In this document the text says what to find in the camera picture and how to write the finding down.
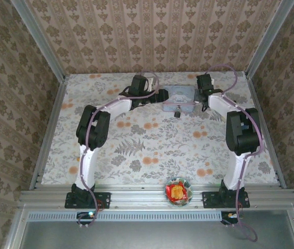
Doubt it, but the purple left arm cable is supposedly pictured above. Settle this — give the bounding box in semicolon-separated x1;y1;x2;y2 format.
78;70;160;229

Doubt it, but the blue cartoon dog tin box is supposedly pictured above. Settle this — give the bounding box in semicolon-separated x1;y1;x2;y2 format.
162;85;197;113

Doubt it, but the patterned glass bowl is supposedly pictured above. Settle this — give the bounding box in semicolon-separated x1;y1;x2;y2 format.
164;177;194;208

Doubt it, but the aluminium mounting rail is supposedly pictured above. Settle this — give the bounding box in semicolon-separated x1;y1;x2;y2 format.
19;184;294;209

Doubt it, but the aluminium side rail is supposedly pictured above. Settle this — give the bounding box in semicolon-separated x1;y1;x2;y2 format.
29;76;69;191
244;72;288;189

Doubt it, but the floral tablecloth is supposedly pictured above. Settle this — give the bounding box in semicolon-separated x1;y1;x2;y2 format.
41;72;279;186

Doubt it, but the grey slotted cable duct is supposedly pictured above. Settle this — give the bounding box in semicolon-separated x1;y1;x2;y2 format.
27;210;221;223

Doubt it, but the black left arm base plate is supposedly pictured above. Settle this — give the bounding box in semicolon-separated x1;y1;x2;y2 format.
64;191;111;210

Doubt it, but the grey metal sheet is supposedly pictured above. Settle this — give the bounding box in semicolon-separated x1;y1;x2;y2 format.
19;220;294;249

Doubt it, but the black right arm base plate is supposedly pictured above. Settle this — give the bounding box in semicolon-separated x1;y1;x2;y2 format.
202;191;250;210

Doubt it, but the aluminium corner post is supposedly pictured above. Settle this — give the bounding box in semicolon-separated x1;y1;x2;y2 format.
9;0;67;82
244;0;294;78

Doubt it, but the red snack packet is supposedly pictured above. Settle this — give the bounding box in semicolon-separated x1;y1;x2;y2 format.
166;181;190;204

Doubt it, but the small black controller board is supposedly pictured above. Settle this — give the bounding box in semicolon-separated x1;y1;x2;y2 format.
76;211;99;226
220;211;243;226

